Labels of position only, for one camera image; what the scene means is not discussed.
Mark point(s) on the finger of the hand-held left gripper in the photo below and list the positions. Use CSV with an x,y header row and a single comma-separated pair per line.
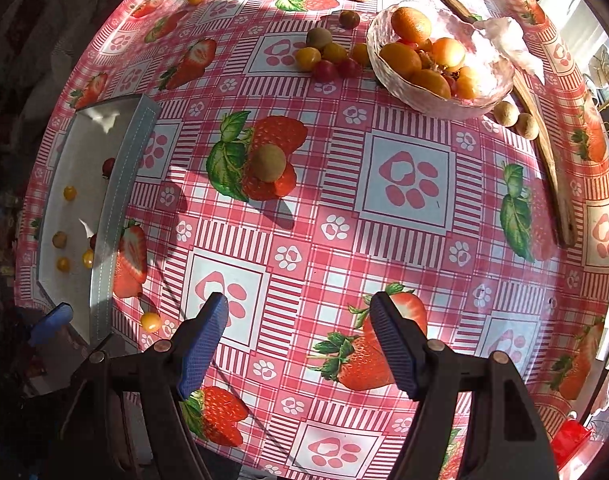
x,y
52,321

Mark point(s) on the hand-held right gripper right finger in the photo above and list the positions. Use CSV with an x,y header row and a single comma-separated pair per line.
x,y
394,345

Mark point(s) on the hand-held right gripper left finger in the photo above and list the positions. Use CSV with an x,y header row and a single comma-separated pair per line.
x,y
202,345

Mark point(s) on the silver metal tray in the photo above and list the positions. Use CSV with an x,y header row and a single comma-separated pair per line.
x,y
79,160

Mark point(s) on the strawberry printed checked tablecloth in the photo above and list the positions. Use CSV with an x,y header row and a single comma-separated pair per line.
x,y
334,240

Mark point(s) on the red plastic container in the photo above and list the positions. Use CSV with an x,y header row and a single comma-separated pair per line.
x,y
571,442

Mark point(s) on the long wooden board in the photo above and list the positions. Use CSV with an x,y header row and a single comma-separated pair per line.
x,y
554,170

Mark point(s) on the clear glass bowl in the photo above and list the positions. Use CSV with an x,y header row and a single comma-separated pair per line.
x,y
399,92

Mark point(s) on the small orange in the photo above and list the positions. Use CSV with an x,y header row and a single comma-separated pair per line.
x,y
399,59
431,83
467,83
448,53
411,24

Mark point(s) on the crumpled white tissue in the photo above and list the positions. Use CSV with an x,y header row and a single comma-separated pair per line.
x,y
509,40

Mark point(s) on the dark brownish round fruit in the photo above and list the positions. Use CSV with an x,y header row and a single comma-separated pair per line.
x,y
349,19

